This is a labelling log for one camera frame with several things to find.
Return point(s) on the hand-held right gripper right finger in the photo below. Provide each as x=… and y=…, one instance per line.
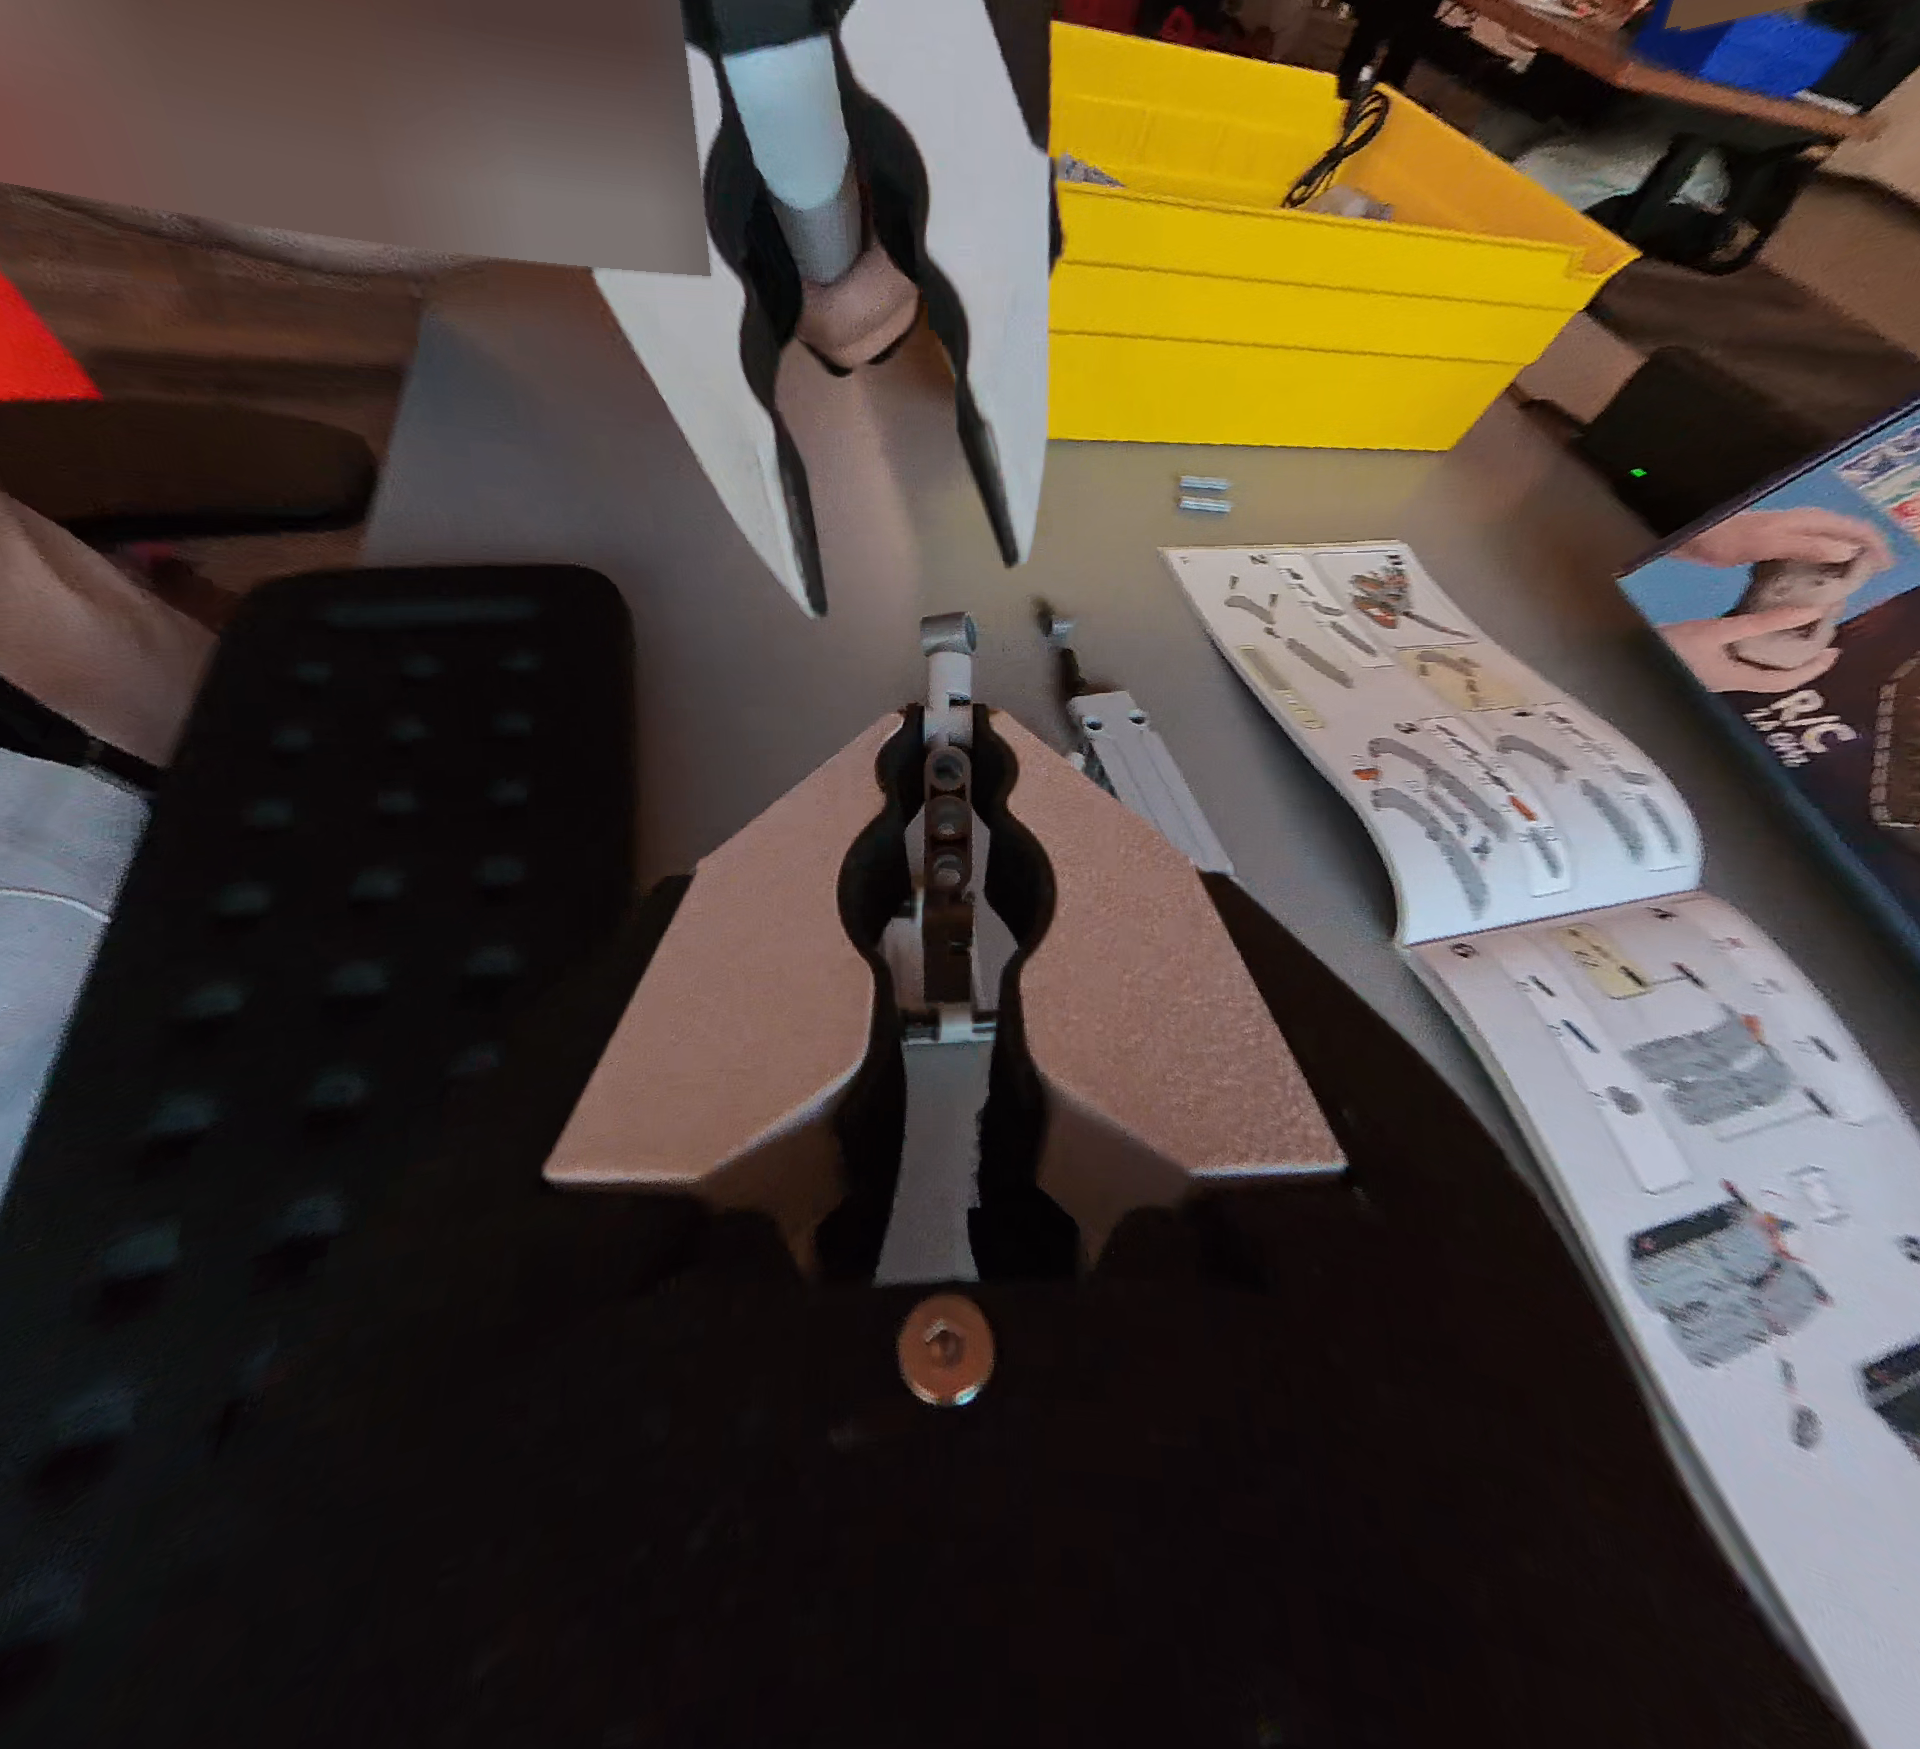
x=1187, y=1032

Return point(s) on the long grey toy panel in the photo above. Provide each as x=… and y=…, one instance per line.
x=1154, y=774

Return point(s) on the white instruction booklet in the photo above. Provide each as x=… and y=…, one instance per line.
x=1572, y=804

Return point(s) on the yellow storage bin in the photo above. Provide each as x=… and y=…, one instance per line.
x=1276, y=326

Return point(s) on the grey desk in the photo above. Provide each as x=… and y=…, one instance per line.
x=1351, y=506

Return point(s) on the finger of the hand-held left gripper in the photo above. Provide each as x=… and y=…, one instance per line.
x=974, y=206
x=675, y=396

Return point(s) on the orange-red plastic object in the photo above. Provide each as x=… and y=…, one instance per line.
x=38, y=344

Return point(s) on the blue toy robot box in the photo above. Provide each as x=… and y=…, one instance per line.
x=1801, y=666

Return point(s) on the black electronic box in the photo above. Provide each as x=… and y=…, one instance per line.
x=1696, y=427

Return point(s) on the black perforated pad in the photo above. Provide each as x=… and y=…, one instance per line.
x=373, y=881

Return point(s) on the short grey toy panel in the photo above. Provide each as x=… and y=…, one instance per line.
x=951, y=1026

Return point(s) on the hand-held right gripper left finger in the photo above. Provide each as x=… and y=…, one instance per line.
x=721, y=1032

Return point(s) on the grey toy beam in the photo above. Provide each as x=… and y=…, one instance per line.
x=951, y=788

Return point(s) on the person's left forearm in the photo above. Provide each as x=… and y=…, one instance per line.
x=90, y=626

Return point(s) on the person's torso in light shirt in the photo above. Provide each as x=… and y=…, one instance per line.
x=59, y=953

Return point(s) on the blue storage bin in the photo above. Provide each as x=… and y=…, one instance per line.
x=1740, y=45

